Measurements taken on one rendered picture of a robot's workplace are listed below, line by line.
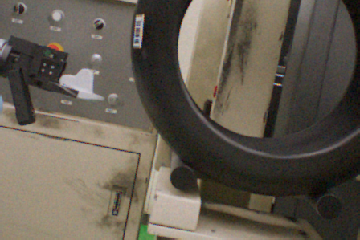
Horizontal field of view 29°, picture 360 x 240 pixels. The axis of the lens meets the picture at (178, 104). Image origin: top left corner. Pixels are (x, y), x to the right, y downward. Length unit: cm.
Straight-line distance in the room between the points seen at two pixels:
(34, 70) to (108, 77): 64
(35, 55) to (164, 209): 39
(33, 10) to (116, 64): 28
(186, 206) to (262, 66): 49
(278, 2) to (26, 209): 91
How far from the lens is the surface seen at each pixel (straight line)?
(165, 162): 163
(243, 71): 165
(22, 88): 138
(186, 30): 466
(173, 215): 130
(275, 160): 127
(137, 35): 127
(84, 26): 199
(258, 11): 165
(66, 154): 196
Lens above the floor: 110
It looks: 3 degrees down
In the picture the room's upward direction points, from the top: 11 degrees clockwise
